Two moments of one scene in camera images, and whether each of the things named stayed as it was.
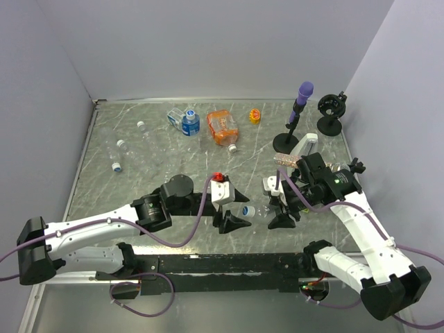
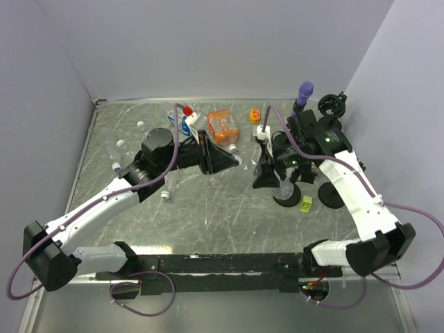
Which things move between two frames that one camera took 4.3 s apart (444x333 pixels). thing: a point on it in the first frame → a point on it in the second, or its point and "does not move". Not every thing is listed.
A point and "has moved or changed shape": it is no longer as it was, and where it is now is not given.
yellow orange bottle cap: (254, 116) does not move
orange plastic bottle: (223, 128) does not move
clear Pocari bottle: (266, 212) has moved or changed shape
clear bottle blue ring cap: (114, 154) does not move
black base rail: (213, 273) does not move
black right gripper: (282, 220) → (266, 178)
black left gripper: (232, 222) → (211, 158)
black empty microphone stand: (332, 107) does not move
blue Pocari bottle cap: (248, 211) → (237, 158)
